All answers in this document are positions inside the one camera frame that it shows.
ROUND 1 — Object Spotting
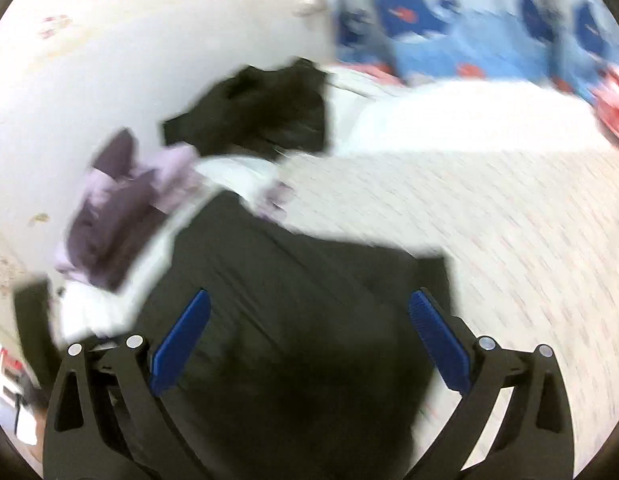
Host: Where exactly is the purple garment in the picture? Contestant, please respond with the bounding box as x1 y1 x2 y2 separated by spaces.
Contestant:
54 127 203 292

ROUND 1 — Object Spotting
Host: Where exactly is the black puffer jacket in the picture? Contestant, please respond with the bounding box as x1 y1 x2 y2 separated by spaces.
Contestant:
124 192 465 480

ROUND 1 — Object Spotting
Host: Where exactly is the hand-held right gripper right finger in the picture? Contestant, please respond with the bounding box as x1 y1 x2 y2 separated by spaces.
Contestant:
408 287 576 480

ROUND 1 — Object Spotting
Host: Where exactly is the white garment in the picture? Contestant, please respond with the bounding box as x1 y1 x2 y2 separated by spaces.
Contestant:
57 154 293 342

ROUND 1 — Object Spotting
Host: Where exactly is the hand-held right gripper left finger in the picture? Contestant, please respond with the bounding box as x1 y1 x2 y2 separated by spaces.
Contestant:
44 287 213 480

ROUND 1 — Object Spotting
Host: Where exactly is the blue whale print blanket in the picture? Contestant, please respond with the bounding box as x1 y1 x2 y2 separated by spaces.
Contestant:
329 0 619 106

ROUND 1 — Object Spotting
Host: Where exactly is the pink printed cloth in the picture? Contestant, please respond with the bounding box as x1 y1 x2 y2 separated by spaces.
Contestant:
592 65 619 158

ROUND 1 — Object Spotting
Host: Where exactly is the white floral bed sheet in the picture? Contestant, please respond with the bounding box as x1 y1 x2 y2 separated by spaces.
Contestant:
277 149 619 466

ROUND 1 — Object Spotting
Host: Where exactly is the dark cloth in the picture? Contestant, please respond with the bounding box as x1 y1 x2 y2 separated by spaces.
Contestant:
162 57 336 162

